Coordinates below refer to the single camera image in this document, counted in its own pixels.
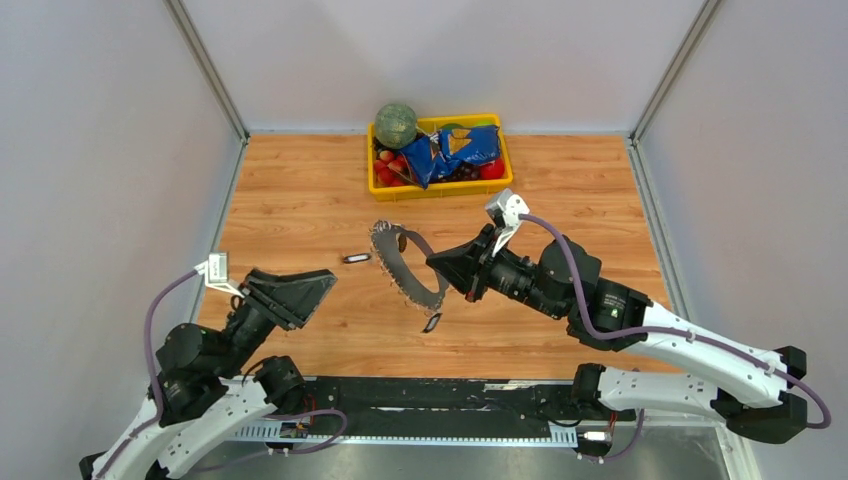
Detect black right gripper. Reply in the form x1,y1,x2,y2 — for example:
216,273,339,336
426,223,565,320

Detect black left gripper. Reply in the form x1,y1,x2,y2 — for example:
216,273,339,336
215,266,338,377

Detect metal key holder plate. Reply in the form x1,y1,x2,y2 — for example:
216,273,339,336
369,219,449,313

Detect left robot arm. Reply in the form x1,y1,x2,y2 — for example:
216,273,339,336
79,262,337,479

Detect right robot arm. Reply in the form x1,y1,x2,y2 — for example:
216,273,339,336
426,225,812,444

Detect black tag with white label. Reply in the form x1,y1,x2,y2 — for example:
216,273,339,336
422,312,442,334

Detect black tag at plate top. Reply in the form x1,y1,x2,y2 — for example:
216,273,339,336
342,253,372,264

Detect red tomato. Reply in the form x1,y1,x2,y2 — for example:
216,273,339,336
479,158,506,180

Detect yellow plastic bin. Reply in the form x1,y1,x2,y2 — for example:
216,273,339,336
367,113,514,202

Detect blue snack bag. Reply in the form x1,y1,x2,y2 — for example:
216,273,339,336
397,125,501,189

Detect strawberries in bin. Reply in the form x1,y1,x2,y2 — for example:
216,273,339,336
372,149,412,187

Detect green melon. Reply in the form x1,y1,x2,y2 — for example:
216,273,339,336
374,103,418,149

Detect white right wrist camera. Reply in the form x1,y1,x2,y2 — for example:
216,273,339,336
484,188,530,257

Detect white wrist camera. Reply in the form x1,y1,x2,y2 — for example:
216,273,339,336
484,188,530,257
194,251,244,298

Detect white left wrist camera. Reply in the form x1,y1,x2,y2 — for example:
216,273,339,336
194,251,244,298

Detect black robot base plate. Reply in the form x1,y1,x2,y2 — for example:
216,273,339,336
273,376,614,440

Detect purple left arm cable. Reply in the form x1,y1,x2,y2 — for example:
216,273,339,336
92,268,349,478

